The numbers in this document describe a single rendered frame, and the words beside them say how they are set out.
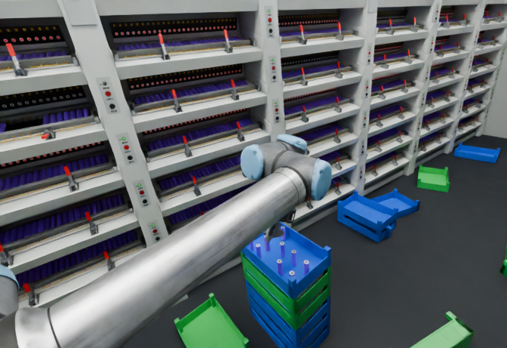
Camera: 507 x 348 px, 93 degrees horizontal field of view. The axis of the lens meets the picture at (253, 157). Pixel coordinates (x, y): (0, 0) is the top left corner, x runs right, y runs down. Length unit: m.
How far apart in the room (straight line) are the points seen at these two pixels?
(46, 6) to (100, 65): 0.19
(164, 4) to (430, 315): 1.66
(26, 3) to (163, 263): 0.86
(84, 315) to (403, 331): 1.24
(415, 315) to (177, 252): 1.24
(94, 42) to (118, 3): 0.15
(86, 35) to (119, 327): 0.85
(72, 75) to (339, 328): 1.42
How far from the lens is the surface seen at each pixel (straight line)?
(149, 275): 0.36
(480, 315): 1.58
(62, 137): 1.04
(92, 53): 1.00
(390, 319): 1.41
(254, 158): 0.60
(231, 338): 1.33
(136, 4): 1.04
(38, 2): 1.03
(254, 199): 0.43
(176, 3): 1.07
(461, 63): 2.95
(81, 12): 1.01
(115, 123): 1.01
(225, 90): 1.17
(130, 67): 1.01
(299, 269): 0.98
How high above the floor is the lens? 1.13
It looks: 23 degrees down
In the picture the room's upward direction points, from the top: 7 degrees counter-clockwise
